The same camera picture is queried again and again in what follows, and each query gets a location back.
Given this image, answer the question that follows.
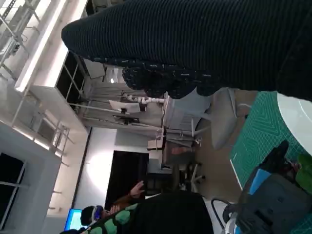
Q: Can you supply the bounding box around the blue lit monitor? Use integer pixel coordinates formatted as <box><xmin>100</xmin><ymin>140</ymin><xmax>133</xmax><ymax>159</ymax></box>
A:
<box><xmin>64</xmin><ymin>208</ymin><xmax>84</xmax><ymax>232</ymax></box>

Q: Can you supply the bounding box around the large black screen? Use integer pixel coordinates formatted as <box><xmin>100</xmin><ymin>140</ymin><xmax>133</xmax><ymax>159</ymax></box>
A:
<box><xmin>104</xmin><ymin>150</ymin><xmax>150</xmax><ymax>208</ymax></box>

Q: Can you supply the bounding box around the green cutting mat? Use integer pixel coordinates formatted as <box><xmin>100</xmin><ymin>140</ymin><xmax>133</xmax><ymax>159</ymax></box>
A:
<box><xmin>230</xmin><ymin>91</ymin><xmax>312</xmax><ymax>234</ymax></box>

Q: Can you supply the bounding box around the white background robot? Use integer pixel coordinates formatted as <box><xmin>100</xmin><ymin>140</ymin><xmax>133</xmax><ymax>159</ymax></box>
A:
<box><xmin>121</xmin><ymin>90</ymin><xmax>169</xmax><ymax>106</ymax></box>

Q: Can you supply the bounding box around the white plate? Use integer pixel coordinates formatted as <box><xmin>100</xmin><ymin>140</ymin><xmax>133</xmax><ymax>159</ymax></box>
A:
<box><xmin>276</xmin><ymin>92</ymin><xmax>312</xmax><ymax>157</ymax></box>

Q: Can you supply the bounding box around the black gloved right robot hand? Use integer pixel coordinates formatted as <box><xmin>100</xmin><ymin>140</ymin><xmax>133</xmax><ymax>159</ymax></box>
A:
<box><xmin>61</xmin><ymin>0</ymin><xmax>312</xmax><ymax>101</ymax></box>

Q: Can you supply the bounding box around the black office chair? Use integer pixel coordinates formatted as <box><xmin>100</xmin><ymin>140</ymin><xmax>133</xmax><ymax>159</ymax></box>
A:
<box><xmin>168</xmin><ymin>162</ymin><xmax>206</xmax><ymax>194</ymax></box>

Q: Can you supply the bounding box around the white backed monitor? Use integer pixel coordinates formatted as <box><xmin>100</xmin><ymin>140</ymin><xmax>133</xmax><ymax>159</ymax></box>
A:
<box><xmin>108</xmin><ymin>99</ymin><xmax>141</xmax><ymax>115</ymax></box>

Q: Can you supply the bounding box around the person with headset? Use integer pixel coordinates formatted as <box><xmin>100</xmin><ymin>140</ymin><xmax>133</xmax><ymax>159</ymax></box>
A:
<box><xmin>79</xmin><ymin>180</ymin><xmax>147</xmax><ymax>232</ymax></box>

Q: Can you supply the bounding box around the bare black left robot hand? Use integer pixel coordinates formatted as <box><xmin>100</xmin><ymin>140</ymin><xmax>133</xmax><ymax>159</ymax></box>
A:
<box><xmin>237</xmin><ymin>140</ymin><xmax>312</xmax><ymax>234</ymax></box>

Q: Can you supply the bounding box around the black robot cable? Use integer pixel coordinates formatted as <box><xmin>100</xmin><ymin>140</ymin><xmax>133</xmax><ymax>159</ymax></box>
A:
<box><xmin>210</xmin><ymin>198</ymin><xmax>235</xmax><ymax>226</ymax></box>

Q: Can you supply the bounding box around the grey chair with white frame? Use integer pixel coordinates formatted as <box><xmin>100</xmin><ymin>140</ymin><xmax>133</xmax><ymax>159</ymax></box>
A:
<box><xmin>190</xmin><ymin>87</ymin><xmax>250</xmax><ymax>151</ymax></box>

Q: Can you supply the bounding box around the person in black and green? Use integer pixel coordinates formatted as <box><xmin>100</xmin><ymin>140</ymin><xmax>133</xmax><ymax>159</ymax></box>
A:
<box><xmin>85</xmin><ymin>190</ymin><xmax>215</xmax><ymax>234</ymax></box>

